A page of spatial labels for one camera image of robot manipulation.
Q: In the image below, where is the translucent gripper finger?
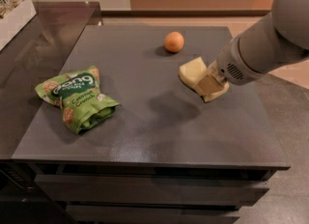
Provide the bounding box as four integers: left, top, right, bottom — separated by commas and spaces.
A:
208, 60, 224, 77
194, 74, 228, 96

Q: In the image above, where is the yellow sponge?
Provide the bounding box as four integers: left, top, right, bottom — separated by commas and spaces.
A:
179, 57, 230, 102

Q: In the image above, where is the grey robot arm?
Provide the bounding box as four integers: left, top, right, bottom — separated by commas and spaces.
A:
195, 0, 309, 96

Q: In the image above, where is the orange fruit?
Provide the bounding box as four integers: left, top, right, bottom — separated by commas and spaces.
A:
164, 32, 184, 53

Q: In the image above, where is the green snack bag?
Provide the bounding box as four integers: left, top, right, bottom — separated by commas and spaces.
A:
35, 66, 119, 134

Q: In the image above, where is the lower grey drawer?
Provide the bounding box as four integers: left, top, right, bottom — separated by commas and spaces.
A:
66, 205, 239, 224

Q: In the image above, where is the white box with snacks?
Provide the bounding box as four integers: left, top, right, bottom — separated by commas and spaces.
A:
0, 0, 37, 51

